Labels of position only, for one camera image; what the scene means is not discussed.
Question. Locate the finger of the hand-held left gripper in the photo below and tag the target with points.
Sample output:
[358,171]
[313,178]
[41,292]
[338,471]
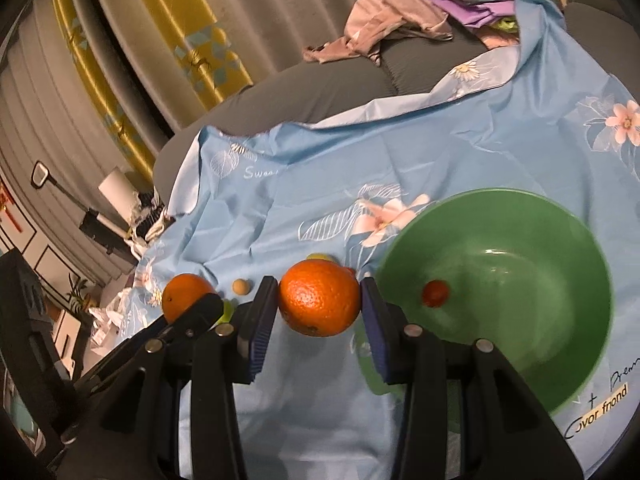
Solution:
[202,310]

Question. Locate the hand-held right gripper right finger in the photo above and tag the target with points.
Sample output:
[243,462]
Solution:
[374,322]

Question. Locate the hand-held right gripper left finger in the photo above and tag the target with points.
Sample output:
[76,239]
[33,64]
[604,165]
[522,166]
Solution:
[260,332]

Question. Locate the small orange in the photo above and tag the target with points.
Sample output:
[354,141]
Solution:
[182,292]

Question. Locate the small yellow round fruit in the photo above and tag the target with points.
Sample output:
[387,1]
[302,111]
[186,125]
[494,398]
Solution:
[240,286]

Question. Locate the large orange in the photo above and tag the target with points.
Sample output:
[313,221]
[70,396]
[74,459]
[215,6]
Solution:
[320,297]

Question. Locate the green-yellow lemon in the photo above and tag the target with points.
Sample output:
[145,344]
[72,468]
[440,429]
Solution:
[321,257]

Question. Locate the green bowl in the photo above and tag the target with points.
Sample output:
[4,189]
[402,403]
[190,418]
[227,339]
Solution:
[530,320]

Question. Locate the potted plant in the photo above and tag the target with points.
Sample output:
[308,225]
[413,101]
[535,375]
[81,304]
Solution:
[80,292]

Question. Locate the white crumpled bags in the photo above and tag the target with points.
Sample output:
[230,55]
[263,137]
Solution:
[107,317]

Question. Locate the pile of dark clutter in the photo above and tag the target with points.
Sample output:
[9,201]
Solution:
[147,217]

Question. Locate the white cylinder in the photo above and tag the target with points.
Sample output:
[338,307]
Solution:
[117,187]

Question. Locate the blue floral bed sheet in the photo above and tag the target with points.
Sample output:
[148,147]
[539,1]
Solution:
[450,150]

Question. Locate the grey sofa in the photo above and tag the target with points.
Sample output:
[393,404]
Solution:
[415,62]

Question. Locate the grey and yellow curtain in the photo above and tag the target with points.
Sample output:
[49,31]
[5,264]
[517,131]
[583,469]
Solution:
[150,45]

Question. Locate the pink cloth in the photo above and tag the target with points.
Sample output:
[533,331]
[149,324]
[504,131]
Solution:
[385,15]

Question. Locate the yellow-green cloth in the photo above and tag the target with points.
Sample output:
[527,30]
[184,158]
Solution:
[506,25]

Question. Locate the purple cloth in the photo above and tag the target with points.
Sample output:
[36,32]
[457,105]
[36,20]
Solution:
[475,10]

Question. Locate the red wall decoration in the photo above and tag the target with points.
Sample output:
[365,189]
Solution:
[7,207]

